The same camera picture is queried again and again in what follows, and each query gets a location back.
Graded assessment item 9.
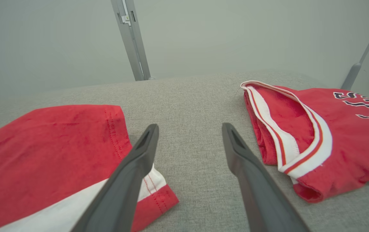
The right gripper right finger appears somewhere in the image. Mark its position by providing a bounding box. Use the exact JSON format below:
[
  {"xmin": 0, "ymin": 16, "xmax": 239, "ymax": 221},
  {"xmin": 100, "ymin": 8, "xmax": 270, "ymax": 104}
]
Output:
[{"xmin": 222, "ymin": 122, "xmax": 311, "ymax": 232}]

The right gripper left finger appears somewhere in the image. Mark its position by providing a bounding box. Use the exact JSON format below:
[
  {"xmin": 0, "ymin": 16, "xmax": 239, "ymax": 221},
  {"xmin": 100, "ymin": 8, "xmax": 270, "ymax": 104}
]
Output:
[{"xmin": 70, "ymin": 123, "xmax": 160, "ymax": 232}]

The red shirt with white trim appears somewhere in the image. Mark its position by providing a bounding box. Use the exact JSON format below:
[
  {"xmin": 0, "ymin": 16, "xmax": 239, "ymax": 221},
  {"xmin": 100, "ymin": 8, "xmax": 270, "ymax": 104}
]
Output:
[{"xmin": 0, "ymin": 104, "xmax": 179, "ymax": 232}]

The thin slanted grey rod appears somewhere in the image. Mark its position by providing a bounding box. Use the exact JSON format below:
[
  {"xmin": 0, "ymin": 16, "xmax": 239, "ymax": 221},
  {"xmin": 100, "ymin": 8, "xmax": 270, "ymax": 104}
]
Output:
[{"xmin": 341, "ymin": 0, "xmax": 369, "ymax": 91}]

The grey metal post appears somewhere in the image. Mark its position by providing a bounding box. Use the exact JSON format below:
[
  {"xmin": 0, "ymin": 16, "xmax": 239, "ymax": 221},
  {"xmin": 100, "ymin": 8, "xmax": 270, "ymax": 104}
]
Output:
[{"xmin": 110, "ymin": 0, "xmax": 152, "ymax": 82}]

